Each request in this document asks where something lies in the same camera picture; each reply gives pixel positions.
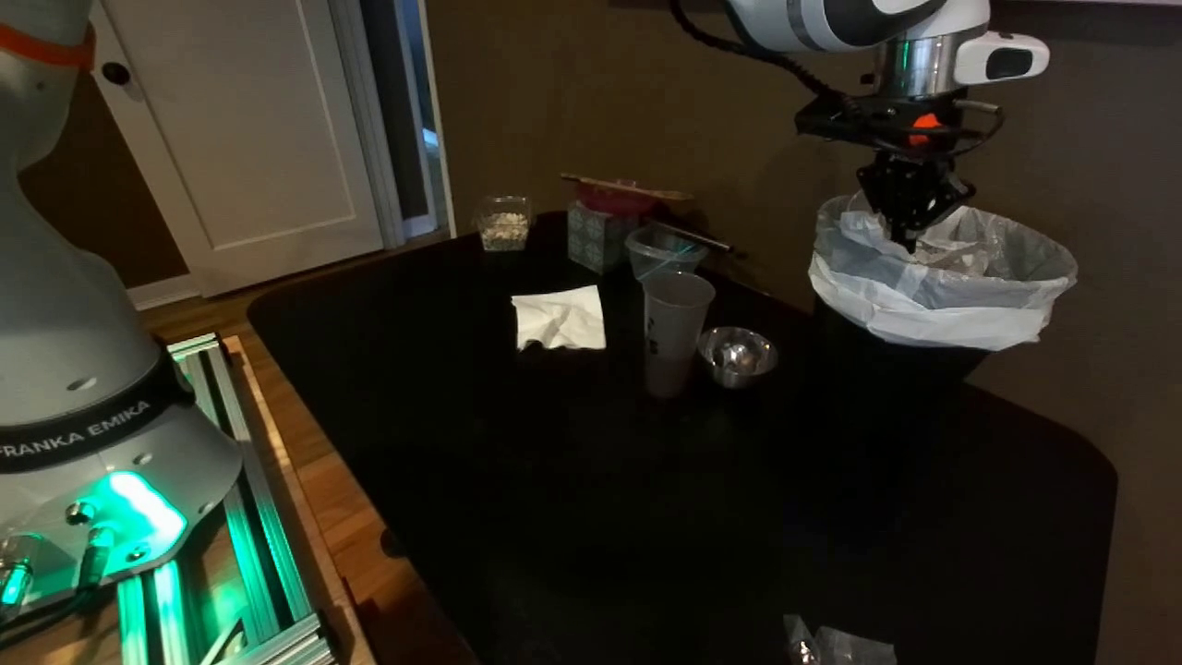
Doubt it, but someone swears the white paper napkin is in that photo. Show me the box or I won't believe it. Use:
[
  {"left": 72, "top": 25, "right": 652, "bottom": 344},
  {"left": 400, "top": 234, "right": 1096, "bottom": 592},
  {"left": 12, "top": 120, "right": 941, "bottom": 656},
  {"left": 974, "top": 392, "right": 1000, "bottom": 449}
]
[{"left": 511, "top": 281, "right": 610, "bottom": 354}]

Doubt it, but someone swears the black tray of popcorn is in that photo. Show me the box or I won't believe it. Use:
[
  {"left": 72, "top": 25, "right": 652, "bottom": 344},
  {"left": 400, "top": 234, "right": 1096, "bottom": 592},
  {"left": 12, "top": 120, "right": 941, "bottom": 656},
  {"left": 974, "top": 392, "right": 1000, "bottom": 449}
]
[{"left": 478, "top": 193, "right": 536, "bottom": 257}]

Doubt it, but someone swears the small clear glass bowl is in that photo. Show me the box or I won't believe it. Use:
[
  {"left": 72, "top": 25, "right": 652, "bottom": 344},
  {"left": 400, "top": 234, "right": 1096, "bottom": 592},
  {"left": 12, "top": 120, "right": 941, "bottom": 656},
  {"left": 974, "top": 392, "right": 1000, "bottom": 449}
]
[{"left": 693, "top": 322, "right": 784, "bottom": 392}]

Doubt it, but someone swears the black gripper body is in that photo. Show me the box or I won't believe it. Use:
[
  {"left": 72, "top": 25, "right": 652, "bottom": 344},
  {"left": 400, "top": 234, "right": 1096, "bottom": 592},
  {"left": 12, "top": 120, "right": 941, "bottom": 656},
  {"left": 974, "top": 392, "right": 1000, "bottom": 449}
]
[{"left": 857, "top": 148, "right": 978, "bottom": 215}]

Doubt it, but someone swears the black trash bin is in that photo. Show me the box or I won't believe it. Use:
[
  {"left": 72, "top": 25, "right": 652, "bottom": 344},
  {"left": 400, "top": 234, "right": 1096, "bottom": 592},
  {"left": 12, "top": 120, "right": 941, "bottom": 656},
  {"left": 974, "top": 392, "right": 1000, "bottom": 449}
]
[{"left": 805, "top": 307, "right": 993, "bottom": 433}]

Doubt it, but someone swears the crumpled white paper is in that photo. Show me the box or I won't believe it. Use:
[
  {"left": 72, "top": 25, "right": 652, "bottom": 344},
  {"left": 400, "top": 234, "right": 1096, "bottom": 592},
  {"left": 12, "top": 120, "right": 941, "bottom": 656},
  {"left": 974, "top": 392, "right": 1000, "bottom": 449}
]
[{"left": 917, "top": 236, "right": 1004, "bottom": 284}]

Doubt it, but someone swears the clear bag of orange candy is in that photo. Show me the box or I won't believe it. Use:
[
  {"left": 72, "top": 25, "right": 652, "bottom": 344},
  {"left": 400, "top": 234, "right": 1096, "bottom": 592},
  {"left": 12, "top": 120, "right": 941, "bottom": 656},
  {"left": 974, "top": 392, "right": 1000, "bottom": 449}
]
[{"left": 778, "top": 610, "right": 901, "bottom": 665}]

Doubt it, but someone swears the grey translucent plastic cup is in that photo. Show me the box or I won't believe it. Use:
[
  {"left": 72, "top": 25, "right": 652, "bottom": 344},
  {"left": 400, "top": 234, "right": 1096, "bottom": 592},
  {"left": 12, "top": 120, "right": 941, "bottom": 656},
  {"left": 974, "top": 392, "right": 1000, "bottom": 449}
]
[{"left": 637, "top": 268, "right": 722, "bottom": 403}]

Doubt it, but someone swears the white panel door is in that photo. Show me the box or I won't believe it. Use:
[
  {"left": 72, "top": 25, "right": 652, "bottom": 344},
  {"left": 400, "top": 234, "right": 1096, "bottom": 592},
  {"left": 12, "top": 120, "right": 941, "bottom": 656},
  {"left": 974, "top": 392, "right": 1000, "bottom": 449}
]
[{"left": 89, "top": 0, "right": 390, "bottom": 271}]

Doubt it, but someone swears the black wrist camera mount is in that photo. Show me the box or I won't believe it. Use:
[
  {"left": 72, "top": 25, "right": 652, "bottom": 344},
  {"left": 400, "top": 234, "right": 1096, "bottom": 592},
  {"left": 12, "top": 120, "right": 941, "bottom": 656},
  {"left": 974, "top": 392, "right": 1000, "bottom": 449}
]
[{"left": 789, "top": 94, "right": 1004, "bottom": 162}]

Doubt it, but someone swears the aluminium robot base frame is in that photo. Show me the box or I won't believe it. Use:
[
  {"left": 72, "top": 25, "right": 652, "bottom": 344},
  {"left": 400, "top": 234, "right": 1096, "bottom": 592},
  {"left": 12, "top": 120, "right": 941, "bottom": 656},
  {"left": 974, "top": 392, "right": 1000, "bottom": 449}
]
[{"left": 0, "top": 330, "right": 338, "bottom": 665}]

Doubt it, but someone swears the clear plastic food container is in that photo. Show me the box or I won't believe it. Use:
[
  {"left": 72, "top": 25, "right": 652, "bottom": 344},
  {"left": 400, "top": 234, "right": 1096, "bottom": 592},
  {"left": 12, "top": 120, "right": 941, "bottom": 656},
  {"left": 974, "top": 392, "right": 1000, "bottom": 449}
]
[{"left": 621, "top": 222, "right": 713, "bottom": 284}]

